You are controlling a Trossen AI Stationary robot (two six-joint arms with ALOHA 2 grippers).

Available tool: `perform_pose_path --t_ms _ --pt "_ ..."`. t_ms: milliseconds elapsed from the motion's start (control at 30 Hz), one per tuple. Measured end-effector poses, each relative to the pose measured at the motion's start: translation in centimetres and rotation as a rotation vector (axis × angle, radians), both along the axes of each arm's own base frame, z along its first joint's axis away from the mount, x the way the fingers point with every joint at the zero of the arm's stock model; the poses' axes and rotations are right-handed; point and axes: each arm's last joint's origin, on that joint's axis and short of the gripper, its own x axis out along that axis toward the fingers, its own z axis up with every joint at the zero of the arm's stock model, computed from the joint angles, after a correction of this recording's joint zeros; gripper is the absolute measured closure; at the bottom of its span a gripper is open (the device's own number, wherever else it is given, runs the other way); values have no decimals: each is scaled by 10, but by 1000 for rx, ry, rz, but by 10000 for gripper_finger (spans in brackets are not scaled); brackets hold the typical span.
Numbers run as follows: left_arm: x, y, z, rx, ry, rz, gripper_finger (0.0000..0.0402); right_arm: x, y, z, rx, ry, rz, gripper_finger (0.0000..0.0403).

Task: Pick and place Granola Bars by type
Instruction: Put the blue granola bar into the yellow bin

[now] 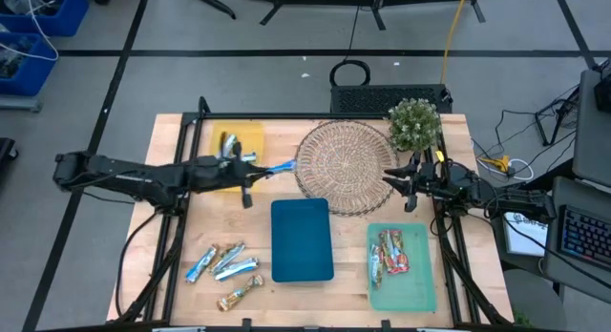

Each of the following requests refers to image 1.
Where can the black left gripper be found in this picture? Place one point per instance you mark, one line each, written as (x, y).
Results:
(236, 172)

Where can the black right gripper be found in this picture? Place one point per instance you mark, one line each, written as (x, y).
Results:
(427, 179)

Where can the bright blue granola bar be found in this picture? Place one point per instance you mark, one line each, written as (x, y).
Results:
(285, 166)

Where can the red granola bar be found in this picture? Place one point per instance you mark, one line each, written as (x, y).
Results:
(387, 248)
(402, 260)

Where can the silver snack bar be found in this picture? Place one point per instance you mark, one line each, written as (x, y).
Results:
(228, 256)

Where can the gold orange granola bar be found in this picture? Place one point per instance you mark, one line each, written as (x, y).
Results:
(238, 294)

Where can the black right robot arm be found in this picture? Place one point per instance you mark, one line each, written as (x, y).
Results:
(506, 198)

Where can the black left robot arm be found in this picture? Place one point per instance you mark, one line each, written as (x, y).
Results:
(143, 179)

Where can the yellow plastic bin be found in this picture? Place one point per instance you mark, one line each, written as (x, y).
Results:
(250, 136)

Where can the artificial potted plant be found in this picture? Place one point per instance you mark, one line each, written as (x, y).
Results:
(413, 124)

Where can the round woven wicker mat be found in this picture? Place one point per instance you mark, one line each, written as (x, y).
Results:
(343, 165)

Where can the blue plastic bin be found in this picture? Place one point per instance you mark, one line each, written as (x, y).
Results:
(301, 241)

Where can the black mesh computer case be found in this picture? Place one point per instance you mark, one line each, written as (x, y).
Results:
(372, 98)

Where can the teal translucent plastic bin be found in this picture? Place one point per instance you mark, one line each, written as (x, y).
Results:
(410, 289)

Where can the white paper sheet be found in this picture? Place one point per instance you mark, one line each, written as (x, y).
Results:
(525, 236)

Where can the grey desk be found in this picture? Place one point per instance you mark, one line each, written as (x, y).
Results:
(592, 141)
(563, 193)

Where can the black stand leg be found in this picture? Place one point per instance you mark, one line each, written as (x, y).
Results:
(205, 4)

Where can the grey round stool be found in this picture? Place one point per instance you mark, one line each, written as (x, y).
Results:
(534, 298)

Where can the small green plant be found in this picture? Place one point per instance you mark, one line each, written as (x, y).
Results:
(521, 320)

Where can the black keyboard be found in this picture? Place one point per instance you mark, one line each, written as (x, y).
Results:
(587, 236)

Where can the black desk device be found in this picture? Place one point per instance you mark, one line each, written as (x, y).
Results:
(604, 96)

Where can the blue storage crate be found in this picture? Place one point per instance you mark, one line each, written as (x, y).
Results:
(40, 74)
(71, 17)

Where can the grey crate dolly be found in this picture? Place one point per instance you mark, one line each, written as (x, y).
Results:
(19, 104)

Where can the black floor object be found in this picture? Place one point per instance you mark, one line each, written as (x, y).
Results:
(6, 153)

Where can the black aluminium table frame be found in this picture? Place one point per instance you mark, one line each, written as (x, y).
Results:
(286, 116)

